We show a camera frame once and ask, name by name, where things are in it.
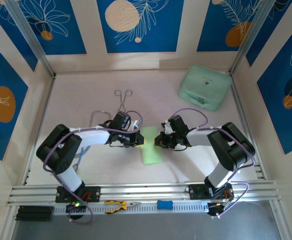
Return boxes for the green paper sheet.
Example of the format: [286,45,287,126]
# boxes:
[140,126,164,166]

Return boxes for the metal tongs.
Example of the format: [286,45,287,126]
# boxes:
[114,89,133,114]

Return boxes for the mint green zip pouch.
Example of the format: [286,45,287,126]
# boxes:
[177,64,233,113]

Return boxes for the grey metal panel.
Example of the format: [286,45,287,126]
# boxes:
[10,201,283,240]

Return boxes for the black ribbed block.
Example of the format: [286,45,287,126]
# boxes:
[15,205,54,222]

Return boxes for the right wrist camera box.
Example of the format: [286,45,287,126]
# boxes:
[162,120,173,133]

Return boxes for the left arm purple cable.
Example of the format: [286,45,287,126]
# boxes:
[43,109,144,225]

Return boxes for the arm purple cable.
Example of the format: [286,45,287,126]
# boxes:
[169,107,256,218]
[43,109,144,225]

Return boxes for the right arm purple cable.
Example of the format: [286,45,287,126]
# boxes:
[169,107,256,218]

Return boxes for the aluminium rail frame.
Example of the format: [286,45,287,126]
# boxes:
[7,179,283,208]

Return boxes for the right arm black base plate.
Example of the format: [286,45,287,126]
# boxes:
[188,184,234,201]

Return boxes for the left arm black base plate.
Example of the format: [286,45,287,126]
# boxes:
[55,186,101,203]

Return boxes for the slotted cable duct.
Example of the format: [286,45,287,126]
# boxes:
[53,201,209,216]

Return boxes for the yellow handled pliers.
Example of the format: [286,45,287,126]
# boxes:
[104,199,141,215]

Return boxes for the aluminium side rail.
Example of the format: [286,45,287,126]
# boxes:
[229,74,266,181]
[22,74,57,186]

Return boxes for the aluminium corner post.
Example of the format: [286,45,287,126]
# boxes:
[229,0,283,76]
[4,0,57,77]

